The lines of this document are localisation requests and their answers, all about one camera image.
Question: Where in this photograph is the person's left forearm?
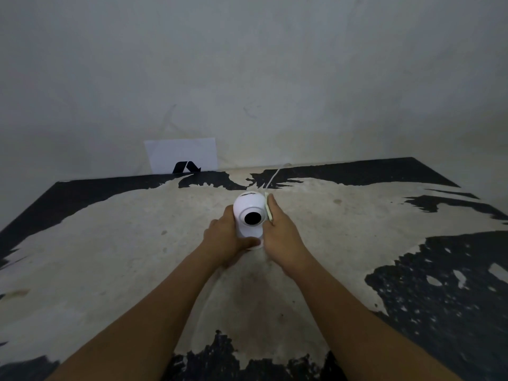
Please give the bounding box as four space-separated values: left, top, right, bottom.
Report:
45 248 231 381

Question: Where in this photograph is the person's right hand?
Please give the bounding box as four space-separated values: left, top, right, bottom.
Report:
262 193 315 275

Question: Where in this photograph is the white power cable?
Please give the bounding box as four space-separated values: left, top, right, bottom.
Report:
264 163 285 226

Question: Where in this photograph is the white dome security camera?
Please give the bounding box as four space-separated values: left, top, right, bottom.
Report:
233 190 267 250

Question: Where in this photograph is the person's left hand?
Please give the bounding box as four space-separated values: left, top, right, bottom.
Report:
203 205 262 269

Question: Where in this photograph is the white paper sheet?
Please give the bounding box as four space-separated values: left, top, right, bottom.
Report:
144 137 218 175

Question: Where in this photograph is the person's right forearm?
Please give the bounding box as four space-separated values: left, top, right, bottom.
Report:
280 258 466 381

